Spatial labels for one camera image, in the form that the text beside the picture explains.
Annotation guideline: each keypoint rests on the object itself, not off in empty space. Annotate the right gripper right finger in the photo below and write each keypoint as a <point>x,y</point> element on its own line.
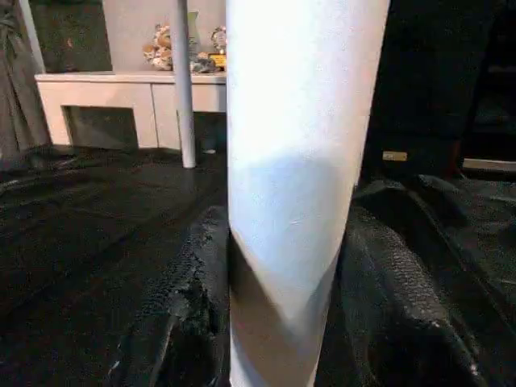
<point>387,322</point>

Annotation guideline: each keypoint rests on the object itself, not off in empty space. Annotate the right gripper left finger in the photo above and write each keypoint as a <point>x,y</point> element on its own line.
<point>185,322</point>

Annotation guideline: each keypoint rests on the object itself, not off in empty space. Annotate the white plastic table leg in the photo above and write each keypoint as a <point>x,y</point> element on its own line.
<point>306,121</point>
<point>185,81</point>

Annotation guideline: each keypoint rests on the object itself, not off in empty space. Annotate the black table mat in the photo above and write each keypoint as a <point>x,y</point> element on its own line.
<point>81,242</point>

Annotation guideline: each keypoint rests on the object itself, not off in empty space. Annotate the small yellow label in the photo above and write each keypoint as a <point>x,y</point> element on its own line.
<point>395,156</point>

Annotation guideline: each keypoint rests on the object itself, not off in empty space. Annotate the white glass door cabinet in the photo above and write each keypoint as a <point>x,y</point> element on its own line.
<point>105,85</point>

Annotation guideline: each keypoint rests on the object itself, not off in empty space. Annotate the yellow grey decorative figurine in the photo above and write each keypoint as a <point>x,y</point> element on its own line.
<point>211,52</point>

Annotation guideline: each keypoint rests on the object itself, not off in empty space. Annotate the beige decorative figurine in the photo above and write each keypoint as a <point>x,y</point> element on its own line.
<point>160,48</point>

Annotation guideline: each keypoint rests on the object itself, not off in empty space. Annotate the grey curtain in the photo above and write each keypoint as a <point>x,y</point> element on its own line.
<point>16,97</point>

